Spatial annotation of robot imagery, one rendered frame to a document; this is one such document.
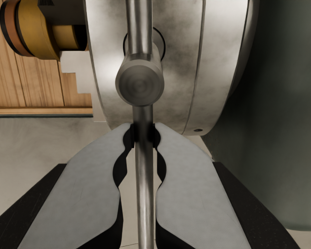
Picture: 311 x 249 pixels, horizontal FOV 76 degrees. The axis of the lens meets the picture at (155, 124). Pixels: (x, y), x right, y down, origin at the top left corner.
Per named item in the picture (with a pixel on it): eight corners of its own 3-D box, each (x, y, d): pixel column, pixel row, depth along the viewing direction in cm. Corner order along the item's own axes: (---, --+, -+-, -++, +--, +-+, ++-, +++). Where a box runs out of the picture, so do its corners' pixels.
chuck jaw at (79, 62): (136, 50, 28) (138, 131, 31) (138, 53, 33) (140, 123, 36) (57, 50, 28) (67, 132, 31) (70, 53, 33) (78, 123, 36)
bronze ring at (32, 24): (62, -19, 23) (-17, -19, 23) (73, 64, 27) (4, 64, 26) (86, 0, 32) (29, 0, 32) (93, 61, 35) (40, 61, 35)
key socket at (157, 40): (126, 22, 18) (122, 25, 15) (163, 22, 18) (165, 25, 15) (128, 61, 19) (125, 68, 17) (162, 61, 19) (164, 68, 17)
